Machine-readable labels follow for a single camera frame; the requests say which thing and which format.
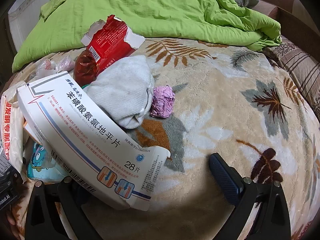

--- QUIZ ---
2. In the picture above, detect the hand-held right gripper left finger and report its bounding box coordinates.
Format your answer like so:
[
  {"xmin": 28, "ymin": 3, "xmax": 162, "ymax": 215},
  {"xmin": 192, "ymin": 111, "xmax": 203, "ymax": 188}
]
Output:
[{"xmin": 24, "ymin": 176, "xmax": 103, "ymax": 240}]

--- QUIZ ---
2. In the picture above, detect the white bag with red print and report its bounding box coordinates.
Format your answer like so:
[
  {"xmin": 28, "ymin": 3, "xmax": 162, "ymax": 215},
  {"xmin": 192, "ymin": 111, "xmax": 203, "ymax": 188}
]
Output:
[{"xmin": 0, "ymin": 87, "xmax": 25, "ymax": 180}]

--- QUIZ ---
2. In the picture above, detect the green quilt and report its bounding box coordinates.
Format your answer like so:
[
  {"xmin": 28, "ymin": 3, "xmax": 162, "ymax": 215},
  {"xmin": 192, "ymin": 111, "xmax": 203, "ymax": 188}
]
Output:
[{"xmin": 12, "ymin": 0, "xmax": 282, "ymax": 73}]

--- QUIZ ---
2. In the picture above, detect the red foil wrapper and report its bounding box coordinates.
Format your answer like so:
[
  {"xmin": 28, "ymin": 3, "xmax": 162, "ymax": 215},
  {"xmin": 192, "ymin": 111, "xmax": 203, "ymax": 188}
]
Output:
[{"xmin": 73, "ymin": 50, "xmax": 100, "ymax": 87}]

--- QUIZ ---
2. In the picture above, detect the leaf print blanket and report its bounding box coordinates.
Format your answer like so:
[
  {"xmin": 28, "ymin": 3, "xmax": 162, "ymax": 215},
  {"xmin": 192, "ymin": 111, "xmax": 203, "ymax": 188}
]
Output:
[{"xmin": 0, "ymin": 37, "xmax": 320, "ymax": 240}]

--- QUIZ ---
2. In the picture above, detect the crumpled clear plastic wrap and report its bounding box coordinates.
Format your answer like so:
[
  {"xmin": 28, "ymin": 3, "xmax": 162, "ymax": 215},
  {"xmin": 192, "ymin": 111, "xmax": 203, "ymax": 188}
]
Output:
[{"xmin": 35, "ymin": 55, "xmax": 75, "ymax": 79}]

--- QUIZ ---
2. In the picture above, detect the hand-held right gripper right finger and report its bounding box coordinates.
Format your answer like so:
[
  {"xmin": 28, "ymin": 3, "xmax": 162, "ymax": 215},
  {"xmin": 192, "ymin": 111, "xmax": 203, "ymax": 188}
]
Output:
[{"xmin": 209, "ymin": 152, "xmax": 292, "ymax": 240}]

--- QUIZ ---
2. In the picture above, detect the brown padded headboard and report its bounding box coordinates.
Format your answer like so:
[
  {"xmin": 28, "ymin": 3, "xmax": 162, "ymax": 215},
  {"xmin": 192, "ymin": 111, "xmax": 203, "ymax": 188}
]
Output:
[{"xmin": 257, "ymin": 0, "xmax": 320, "ymax": 38}]

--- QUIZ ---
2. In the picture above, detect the white sock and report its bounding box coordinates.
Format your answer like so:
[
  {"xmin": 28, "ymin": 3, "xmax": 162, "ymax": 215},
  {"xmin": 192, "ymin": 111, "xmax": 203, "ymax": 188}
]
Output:
[{"xmin": 84, "ymin": 55, "xmax": 155, "ymax": 130}]

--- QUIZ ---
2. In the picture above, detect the brown striped pillow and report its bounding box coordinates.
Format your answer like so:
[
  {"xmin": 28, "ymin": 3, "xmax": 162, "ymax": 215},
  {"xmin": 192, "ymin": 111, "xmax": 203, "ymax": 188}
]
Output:
[{"xmin": 262, "ymin": 36, "xmax": 320, "ymax": 115}]

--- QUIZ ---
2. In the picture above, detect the purple crumpled paper ball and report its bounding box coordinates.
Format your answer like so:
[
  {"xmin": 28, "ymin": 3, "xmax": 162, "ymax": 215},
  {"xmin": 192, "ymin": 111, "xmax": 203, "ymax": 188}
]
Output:
[{"xmin": 150, "ymin": 85, "xmax": 176, "ymax": 118}]

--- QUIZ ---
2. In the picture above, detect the torn red cardboard box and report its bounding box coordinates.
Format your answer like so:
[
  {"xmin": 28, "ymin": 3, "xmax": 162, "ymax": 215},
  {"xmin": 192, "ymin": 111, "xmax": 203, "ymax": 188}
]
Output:
[{"xmin": 80, "ymin": 15, "xmax": 145, "ymax": 67}]

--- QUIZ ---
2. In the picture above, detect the blue cartoon tissue packet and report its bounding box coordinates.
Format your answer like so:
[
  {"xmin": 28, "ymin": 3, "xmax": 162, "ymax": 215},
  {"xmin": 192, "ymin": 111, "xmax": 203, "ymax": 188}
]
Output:
[{"xmin": 25, "ymin": 140, "xmax": 73, "ymax": 180}]

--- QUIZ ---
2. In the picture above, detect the white medicine box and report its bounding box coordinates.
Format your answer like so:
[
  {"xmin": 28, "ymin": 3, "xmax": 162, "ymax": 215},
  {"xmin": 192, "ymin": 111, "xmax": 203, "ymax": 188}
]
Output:
[{"xmin": 17, "ymin": 71, "xmax": 172, "ymax": 211}]

